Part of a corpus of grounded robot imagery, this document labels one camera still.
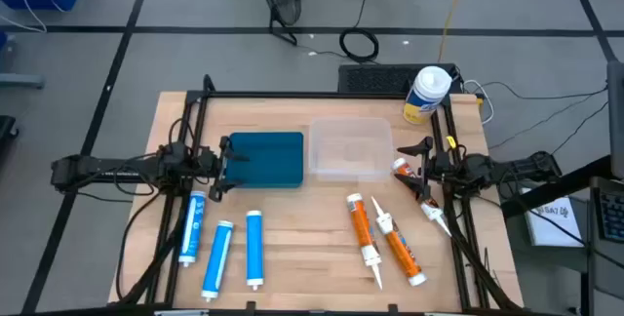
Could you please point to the blue silicone tube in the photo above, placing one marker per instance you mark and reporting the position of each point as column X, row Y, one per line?
column 217, row 260
column 192, row 228
column 254, row 250

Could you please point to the orange sealant tube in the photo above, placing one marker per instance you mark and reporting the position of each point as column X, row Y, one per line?
column 402, row 166
column 400, row 250
column 362, row 225

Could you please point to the black object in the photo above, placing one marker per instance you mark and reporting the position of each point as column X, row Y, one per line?
column 6, row 128

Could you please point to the black diagonal bar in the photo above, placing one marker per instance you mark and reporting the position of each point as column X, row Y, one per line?
column 560, row 186

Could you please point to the clear plastic container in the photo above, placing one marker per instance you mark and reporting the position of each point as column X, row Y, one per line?
column 351, row 150

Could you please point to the white paper sheet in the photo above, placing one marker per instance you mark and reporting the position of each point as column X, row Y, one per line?
column 551, row 228

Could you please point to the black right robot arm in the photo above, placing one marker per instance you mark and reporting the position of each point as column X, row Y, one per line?
column 517, row 166

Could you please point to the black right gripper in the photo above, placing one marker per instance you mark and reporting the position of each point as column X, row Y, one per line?
column 441, row 165

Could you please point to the Lysol wipes canister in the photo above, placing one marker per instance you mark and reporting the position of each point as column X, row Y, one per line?
column 426, row 94

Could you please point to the teal plastic tray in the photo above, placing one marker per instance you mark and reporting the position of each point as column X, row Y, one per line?
column 273, row 160

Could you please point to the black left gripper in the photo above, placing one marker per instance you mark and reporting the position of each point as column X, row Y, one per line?
column 207, row 162

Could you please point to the black aluminium table frame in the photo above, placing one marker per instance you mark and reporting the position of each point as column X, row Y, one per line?
column 317, row 95

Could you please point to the black keyboard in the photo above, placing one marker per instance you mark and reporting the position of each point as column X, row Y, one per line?
column 370, row 79

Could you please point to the grey monitor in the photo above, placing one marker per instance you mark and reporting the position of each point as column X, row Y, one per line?
column 616, row 121

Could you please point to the grey table foot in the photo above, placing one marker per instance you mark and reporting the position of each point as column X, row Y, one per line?
column 19, row 81

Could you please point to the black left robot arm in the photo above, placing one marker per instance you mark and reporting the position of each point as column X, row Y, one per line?
column 97, row 167

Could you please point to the grey keyboard device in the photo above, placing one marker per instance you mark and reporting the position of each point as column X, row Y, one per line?
column 612, row 216

